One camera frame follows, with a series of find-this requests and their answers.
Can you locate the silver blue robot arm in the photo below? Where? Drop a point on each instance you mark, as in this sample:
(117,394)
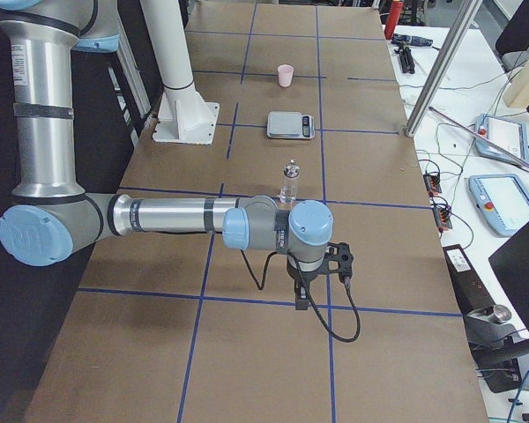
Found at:
(53,216)

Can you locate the blue patterned cloth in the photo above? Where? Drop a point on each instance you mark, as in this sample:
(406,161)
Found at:
(411,40)

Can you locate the blue teach pendant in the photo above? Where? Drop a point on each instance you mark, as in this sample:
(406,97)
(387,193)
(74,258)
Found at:
(511,136)
(502,200)

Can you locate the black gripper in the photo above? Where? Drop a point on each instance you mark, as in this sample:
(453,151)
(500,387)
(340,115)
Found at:
(302,278)

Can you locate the metal rod green tip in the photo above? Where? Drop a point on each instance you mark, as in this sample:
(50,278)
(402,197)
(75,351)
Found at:
(522,163)

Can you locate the clear glass sauce bottle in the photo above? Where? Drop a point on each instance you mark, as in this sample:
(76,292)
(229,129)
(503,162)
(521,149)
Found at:
(289,189)

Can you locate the aluminium frame post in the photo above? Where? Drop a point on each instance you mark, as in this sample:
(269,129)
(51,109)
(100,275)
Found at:
(443,61)

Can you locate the black box white label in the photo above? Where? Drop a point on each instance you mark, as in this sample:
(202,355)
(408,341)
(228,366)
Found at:
(470,292)

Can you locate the orange black connector board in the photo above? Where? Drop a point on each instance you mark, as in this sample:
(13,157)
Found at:
(432,184)

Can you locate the near blue teach pendant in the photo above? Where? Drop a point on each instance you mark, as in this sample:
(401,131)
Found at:
(502,200)

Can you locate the black monitor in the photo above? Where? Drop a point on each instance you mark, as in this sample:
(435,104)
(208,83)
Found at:
(510,264)

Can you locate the red cylinder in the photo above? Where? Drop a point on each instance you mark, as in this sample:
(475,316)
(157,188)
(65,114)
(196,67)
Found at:
(393,18)

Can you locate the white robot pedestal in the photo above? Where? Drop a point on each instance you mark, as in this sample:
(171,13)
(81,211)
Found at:
(184,116)

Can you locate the black folded tripod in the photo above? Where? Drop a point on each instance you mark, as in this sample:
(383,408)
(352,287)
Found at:
(406,60)

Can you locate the black office chair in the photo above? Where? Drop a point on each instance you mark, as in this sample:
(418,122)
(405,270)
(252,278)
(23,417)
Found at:
(512,45)

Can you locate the far blue teach pendant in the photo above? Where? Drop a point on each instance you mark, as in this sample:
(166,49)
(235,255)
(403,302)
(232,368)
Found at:
(511,136)

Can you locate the silver digital kitchen scale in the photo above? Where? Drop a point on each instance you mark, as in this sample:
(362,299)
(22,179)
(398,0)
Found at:
(290,125)

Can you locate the black clamp metal knob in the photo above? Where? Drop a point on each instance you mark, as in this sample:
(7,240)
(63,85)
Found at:
(500,352)

